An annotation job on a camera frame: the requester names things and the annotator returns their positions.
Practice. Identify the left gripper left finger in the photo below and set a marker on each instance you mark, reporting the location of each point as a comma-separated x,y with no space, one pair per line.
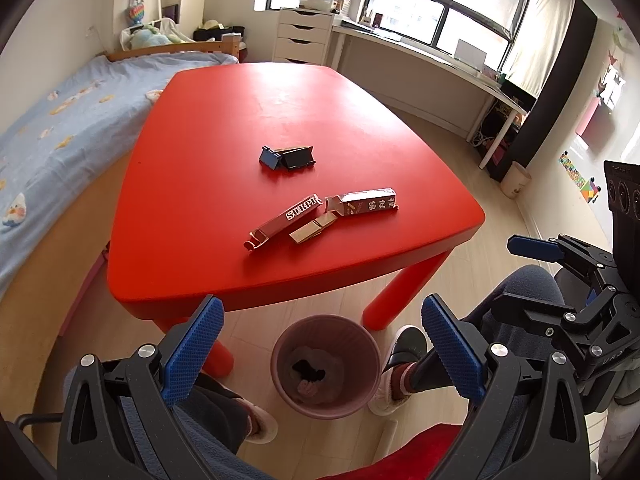
185,348

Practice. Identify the tan folded cardboard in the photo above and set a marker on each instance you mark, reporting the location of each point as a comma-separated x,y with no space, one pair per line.
313,228

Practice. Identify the white long desk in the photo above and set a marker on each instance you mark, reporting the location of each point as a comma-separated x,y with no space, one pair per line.
420,82

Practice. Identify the black sock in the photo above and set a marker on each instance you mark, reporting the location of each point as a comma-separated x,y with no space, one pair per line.
308,373

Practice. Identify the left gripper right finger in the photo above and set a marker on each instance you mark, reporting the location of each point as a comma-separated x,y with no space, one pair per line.
459,346

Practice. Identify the blue small box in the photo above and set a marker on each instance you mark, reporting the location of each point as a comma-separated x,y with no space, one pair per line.
270,158

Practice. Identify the red box with BOX lettering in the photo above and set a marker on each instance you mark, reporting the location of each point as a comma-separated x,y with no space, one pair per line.
282,221

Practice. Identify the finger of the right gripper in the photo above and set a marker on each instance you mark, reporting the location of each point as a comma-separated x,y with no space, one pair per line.
534,248

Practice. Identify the white drawer unit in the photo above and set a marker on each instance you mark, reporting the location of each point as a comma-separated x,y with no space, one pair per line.
303,36

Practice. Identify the person legs dark trousers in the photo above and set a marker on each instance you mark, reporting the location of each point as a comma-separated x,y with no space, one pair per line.
155,415

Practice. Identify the small cream trash bin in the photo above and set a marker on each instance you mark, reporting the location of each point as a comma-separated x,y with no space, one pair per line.
516,178

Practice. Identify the pink trash bin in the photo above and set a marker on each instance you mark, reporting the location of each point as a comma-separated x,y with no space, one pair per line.
341,337

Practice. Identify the white cloth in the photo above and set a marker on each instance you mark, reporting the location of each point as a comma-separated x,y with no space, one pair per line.
314,393

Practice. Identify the red table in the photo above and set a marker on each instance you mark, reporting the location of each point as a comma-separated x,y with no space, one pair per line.
195,188

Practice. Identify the bed with blue sheet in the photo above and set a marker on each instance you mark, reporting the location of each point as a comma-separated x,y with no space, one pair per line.
51,154

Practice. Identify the brown cardboard piece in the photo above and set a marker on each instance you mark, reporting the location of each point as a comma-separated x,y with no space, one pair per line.
292,149

